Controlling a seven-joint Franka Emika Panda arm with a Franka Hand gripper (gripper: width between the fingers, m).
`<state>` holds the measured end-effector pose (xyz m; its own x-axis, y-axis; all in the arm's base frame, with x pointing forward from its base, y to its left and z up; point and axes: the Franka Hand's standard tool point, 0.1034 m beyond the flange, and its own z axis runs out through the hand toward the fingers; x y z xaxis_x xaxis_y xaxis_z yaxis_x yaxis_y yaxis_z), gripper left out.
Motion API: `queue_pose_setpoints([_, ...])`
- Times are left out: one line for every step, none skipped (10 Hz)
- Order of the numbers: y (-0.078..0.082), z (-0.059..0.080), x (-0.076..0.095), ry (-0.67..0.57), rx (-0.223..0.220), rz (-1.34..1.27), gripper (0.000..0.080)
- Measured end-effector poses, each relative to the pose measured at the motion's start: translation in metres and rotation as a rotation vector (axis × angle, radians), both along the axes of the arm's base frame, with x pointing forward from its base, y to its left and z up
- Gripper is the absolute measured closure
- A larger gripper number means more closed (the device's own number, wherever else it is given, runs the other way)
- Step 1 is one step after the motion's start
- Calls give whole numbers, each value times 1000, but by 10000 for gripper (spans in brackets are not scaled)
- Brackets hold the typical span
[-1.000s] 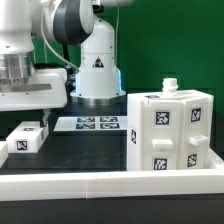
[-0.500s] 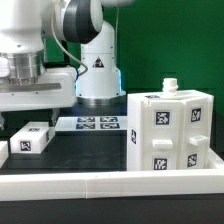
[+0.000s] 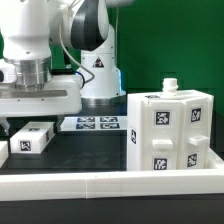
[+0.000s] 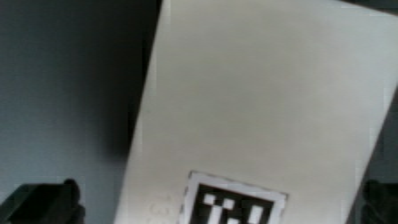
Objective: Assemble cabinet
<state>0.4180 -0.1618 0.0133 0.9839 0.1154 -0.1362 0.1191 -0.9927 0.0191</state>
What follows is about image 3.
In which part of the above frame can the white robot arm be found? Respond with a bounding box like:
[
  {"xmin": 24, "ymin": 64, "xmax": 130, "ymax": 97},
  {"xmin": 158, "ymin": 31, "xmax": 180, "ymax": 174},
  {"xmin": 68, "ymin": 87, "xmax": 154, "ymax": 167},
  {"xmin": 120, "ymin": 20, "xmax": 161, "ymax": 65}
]
[{"xmin": 0, "ymin": 0, "xmax": 135, "ymax": 131}]

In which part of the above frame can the white obstacle fence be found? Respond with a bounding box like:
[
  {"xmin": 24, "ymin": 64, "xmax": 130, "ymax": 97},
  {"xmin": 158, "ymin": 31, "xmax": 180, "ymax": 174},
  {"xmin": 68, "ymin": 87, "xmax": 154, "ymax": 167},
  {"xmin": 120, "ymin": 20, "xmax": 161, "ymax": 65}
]
[{"xmin": 0, "ymin": 152, "xmax": 224, "ymax": 201}]

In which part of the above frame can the white cabinet door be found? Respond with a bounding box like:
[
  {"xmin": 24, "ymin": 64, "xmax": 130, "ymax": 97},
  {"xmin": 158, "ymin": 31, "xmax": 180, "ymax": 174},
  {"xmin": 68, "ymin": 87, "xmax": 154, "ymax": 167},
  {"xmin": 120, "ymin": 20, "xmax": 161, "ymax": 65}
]
[
  {"xmin": 178, "ymin": 96, "xmax": 213, "ymax": 169},
  {"xmin": 142, "ymin": 100, "xmax": 181, "ymax": 171}
]

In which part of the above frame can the white cabinet top block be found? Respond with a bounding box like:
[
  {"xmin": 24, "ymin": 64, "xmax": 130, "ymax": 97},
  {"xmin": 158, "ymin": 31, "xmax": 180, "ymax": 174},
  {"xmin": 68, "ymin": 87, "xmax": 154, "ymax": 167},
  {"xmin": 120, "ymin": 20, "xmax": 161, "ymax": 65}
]
[{"xmin": 10, "ymin": 122, "xmax": 55, "ymax": 154}]

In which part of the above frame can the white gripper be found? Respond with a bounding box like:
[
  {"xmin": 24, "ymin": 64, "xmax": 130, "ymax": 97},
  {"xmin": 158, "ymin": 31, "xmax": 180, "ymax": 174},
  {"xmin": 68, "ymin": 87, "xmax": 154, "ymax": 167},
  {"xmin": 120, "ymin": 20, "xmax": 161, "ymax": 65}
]
[{"xmin": 0, "ymin": 75, "xmax": 83, "ymax": 136}]

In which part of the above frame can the white cabinet body box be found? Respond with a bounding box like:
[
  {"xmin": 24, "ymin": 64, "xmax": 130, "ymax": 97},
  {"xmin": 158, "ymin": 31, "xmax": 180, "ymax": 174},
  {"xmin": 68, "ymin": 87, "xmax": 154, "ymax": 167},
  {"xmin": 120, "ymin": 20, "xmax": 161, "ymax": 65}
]
[{"xmin": 127, "ymin": 78, "xmax": 214, "ymax": 171}]

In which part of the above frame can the white marker base sheet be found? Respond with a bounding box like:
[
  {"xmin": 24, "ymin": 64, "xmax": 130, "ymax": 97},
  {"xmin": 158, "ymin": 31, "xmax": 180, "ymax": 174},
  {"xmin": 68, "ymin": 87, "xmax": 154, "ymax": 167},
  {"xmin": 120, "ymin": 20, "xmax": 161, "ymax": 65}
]
[{"xmin": 60, "ymin": 116, "xmax": 127, "ymax": 132}]

